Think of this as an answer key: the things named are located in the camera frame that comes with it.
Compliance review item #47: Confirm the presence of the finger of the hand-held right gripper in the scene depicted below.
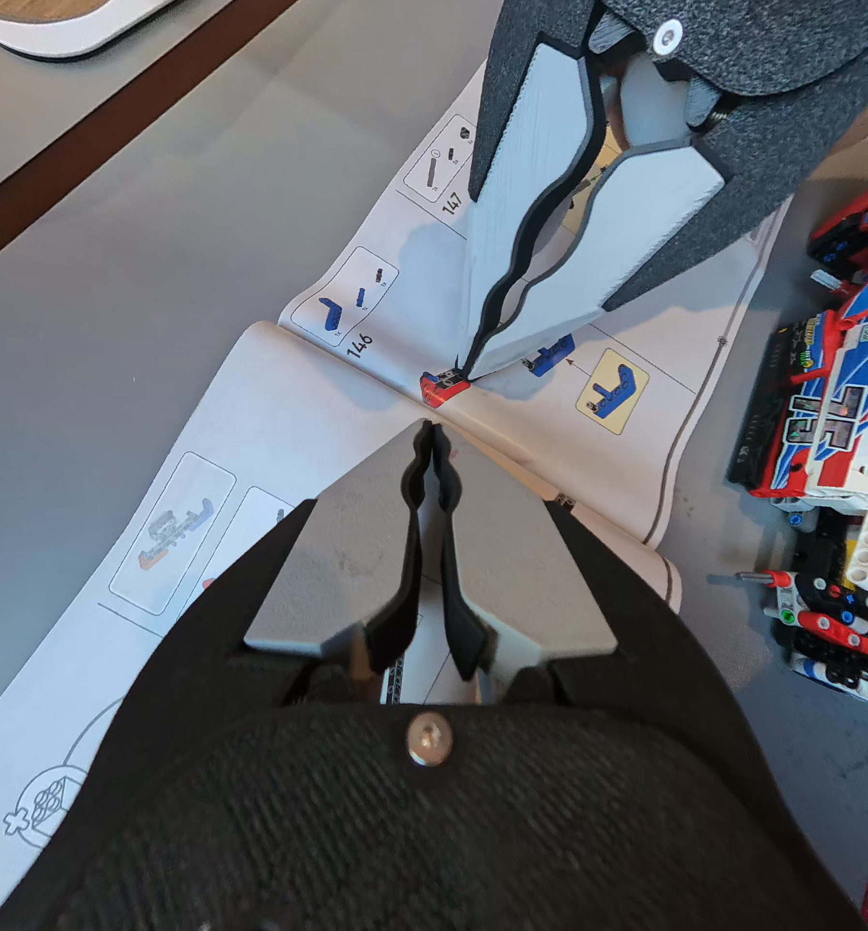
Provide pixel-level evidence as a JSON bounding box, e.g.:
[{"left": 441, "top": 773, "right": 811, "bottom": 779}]
[
  {"left": 469, "top": 142, "right": 729, "bottom": 381},
  {"left": 456, "top": 42, "right": 606, "bottom": 372}
]

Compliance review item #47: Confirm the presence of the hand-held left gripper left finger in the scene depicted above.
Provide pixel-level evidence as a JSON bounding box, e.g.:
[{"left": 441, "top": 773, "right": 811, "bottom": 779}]
[{"left": 243, "top": 419, "right": 435, "bottom": 674}]

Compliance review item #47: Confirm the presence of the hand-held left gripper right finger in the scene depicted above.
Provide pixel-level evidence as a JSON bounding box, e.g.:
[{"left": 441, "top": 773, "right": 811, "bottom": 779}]
[{"left": 431, "top": 422, "right": 618, "bottom": 683}]

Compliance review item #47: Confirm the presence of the red angled brick beam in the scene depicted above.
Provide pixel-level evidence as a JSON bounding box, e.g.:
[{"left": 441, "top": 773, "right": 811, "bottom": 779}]
[{"left": 419, "top": 367, "right": 473, "bottom": 405}]

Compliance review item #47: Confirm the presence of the toy brick race car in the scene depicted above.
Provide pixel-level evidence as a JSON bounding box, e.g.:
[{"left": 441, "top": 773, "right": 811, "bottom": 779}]
[{"left": 725, "top": 171, "right": 868, "bottom": 710}]

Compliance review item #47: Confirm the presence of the adjoining grey desk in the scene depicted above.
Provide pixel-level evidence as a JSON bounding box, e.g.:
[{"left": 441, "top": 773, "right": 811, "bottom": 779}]
[{"left": 0, "top": 0, "right": 311, "bottom": 256}]

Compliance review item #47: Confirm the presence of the open building instruction booklet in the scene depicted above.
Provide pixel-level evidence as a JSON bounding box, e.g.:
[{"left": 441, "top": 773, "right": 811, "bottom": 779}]
[{"left": 0, "top": 58, "right": 795, "bottom": 852}]

